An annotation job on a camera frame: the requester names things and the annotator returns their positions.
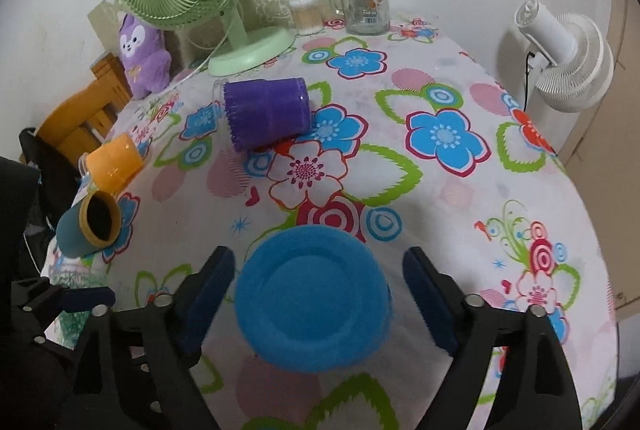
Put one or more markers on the purple ribbed plastic cup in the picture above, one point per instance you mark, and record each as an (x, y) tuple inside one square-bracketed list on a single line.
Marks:
[(270, 110)]

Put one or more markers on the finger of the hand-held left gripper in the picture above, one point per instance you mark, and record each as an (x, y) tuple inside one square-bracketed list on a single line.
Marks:
[(90, 299)]

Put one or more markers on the black cloth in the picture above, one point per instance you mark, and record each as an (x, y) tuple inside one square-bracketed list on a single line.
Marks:
[(50, 160)]

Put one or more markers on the wooden chair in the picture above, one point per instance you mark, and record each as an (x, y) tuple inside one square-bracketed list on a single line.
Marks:
[(65, 115)]

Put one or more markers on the teal cup with orange rim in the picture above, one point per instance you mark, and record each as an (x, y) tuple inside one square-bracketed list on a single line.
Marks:
[(75, 232)]

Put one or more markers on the floral tablecloth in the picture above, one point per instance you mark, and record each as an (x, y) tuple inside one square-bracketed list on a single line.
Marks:
[(410, 210)]

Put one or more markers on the clear cotton swab container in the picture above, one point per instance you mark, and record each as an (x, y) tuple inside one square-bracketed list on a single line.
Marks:
[(305, 15)]

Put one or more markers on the purple plush toy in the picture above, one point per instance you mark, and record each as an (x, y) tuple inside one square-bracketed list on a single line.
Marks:
[(145, 60)]

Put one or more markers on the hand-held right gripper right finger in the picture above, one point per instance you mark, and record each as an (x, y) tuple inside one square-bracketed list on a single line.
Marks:
[(431, 305)]

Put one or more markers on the blue plastic cup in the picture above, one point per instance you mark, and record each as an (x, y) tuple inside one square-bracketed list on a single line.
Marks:
[(310, 300)]

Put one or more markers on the white standing fan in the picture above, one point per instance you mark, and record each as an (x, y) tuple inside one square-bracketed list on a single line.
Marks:
[(575, 55)]

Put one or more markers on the orange plastic cup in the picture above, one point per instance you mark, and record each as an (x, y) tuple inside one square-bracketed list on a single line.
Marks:
[(112, 163)]

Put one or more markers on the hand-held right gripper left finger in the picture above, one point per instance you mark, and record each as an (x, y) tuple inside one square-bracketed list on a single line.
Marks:
[(210, 305)]

